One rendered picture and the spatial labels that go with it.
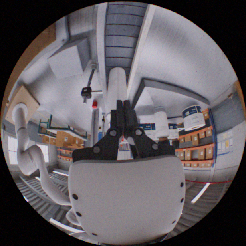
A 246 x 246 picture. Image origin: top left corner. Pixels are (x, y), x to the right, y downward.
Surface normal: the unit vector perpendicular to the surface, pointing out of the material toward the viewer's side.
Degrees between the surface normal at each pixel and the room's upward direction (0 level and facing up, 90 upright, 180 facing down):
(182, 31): 0
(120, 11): 0
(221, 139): 90
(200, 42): 0
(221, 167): 90
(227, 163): 90
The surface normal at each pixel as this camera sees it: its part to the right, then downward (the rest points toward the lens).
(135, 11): 0.04, 0.96
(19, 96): 0.69, 0.73
